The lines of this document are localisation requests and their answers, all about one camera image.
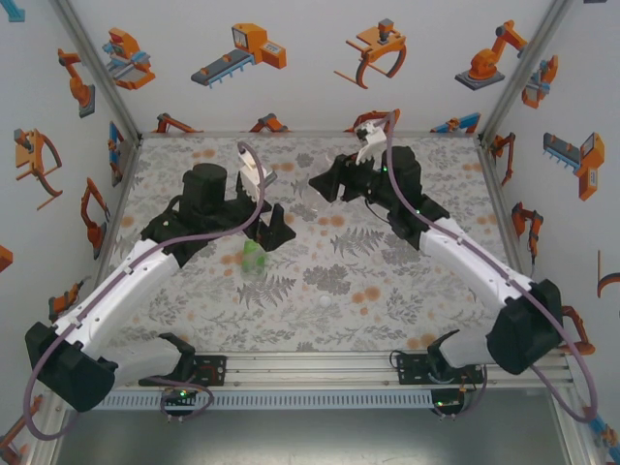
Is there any clear unlabelled plastic bottle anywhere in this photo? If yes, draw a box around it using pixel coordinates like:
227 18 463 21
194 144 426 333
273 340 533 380
300 179 333 220

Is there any green label plastic bottle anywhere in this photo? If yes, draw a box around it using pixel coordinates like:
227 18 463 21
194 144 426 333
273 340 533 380
240 238 269 280

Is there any floral patterned table cover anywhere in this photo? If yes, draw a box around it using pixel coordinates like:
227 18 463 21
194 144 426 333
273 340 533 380
104 135 534 354

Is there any grey metal base panel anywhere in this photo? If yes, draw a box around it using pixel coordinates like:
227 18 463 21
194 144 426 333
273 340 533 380
52 409 571 465

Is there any aluminium back frame rail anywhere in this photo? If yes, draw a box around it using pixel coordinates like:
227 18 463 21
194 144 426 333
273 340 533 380
138 129 483 141

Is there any aluminium side frame rail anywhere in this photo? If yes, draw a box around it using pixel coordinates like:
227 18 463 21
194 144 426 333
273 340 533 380
94 138 144 272
477 142 551 348

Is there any aluminium front mounting rail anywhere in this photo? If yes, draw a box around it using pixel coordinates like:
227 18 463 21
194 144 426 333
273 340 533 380
43 351 575 391

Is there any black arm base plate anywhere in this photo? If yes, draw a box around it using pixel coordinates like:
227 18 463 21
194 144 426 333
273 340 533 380
394 351 432 387
191 355 229 387

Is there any slotted grey cable tray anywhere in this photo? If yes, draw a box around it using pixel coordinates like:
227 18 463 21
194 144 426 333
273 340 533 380
65 389 435 412

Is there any aluminium frame post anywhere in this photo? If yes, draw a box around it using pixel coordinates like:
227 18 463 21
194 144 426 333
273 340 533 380
50 0 144 141
477 0 577 144

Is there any aluminium frame leg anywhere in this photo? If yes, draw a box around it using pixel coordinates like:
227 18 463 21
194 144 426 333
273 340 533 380
26 391 69 465
549 387 600 465

